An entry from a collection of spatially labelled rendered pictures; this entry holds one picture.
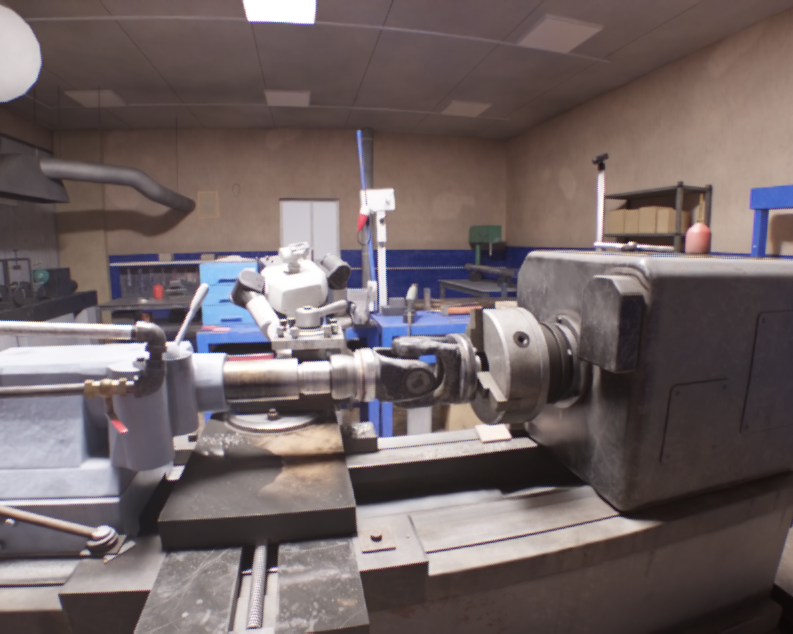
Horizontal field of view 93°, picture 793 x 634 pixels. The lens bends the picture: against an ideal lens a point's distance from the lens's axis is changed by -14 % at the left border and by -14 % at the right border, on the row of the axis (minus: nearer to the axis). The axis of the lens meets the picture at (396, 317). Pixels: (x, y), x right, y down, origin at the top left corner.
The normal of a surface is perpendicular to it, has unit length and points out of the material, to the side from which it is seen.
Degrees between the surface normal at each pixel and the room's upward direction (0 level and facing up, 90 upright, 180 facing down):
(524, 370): 77
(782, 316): 90
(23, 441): 70
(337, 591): 0
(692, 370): 90
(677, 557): 90
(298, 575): 0
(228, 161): 90
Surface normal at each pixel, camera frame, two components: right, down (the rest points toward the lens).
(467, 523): 0.00, -0.99
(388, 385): -0.11, 0.16
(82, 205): 0.21, 0.16
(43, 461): 0.19, -0.26
